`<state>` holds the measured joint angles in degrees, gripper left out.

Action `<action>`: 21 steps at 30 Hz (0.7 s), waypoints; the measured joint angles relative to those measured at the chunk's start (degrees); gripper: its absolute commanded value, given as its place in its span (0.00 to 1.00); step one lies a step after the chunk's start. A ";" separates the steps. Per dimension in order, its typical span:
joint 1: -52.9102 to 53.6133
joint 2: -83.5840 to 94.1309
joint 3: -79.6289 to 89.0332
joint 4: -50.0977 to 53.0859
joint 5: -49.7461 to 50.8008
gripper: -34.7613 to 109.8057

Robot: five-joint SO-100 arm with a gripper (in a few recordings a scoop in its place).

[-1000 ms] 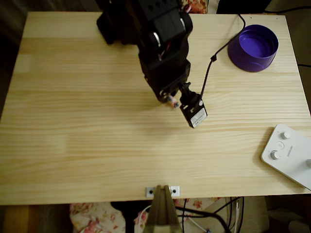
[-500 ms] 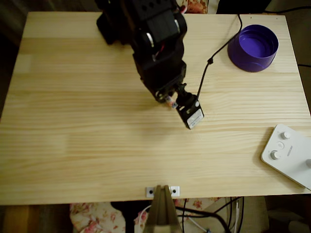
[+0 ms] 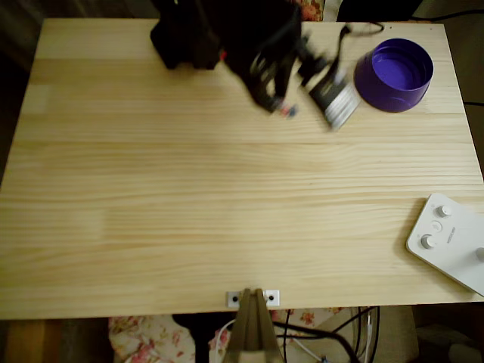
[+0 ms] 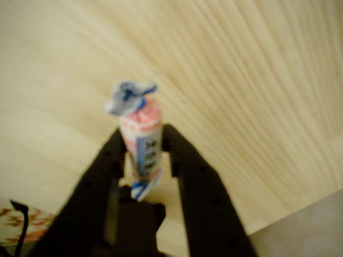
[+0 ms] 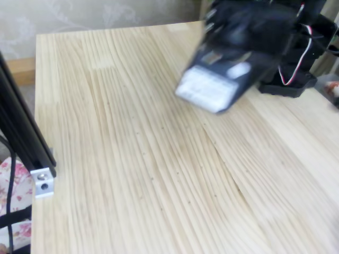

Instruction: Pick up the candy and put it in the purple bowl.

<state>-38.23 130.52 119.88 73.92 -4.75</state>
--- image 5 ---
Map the floral pattern fabric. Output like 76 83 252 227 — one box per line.
324 80 339 106
0 156 35 252

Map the wooden skirting board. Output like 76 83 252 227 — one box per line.
5 57 37 86

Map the black flat bar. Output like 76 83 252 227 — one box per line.
0 207 33 229

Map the red white black servo wire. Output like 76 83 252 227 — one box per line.
278 24 314 86

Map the black camera box with label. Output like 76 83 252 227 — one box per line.
174 49 255 115

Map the black aluminium extrusion post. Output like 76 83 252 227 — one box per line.
0 51 57 178

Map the silver corner bracket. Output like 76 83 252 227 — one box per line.
30 167 55 199

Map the thin black cable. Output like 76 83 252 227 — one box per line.
0 134 16 254

